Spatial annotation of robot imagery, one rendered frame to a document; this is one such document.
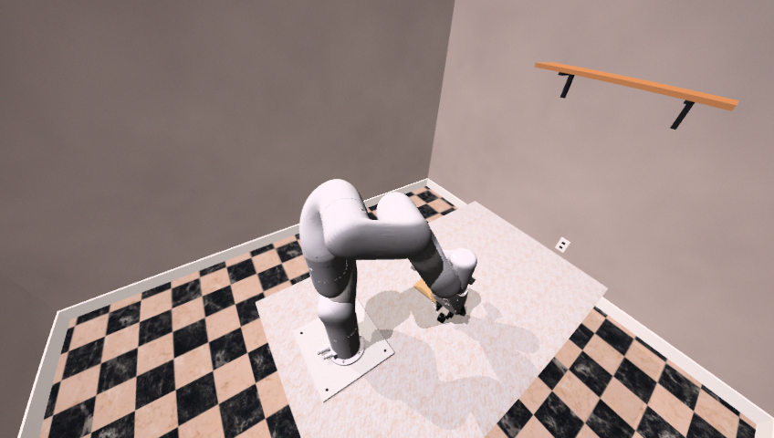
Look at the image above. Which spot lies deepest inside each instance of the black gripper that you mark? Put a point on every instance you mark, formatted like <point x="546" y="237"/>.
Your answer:
<point x="454" y="304"/>

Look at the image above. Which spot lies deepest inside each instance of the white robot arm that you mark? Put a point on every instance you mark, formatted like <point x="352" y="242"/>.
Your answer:
<point x="350" y="234"/>

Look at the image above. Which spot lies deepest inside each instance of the tan flat mat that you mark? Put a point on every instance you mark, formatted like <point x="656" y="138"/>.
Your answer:
<point x="423" y="288"/>

